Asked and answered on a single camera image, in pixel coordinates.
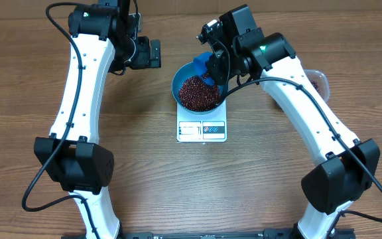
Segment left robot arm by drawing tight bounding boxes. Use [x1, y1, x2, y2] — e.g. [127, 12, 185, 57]
[34, 0, 161, 238]

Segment red adzuki beans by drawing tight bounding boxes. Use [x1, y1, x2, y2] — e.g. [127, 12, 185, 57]
[311, 81, 320, 93]

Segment clear plastic container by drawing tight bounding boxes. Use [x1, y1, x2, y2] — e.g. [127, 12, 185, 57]
[304, 69, 330, 102]

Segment white digital kitchen scale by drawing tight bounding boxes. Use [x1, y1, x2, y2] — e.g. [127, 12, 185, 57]
[176, 102, 227, 143]

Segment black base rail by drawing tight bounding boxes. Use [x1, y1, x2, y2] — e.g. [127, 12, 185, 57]
[61, 228, 356, 239]

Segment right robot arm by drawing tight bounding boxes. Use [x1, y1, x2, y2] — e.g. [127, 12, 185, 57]
[198, 5, 380, 238]

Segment blue metal bowl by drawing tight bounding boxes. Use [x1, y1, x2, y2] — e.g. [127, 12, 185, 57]
[172, 62, 227, 118]

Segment red beans in bowl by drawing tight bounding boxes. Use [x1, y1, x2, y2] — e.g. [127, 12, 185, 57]
[178, 76, 220, 112]

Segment blue plastic measuring scoop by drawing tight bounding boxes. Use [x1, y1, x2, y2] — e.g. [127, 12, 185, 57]
[193, 52, 215, 86]

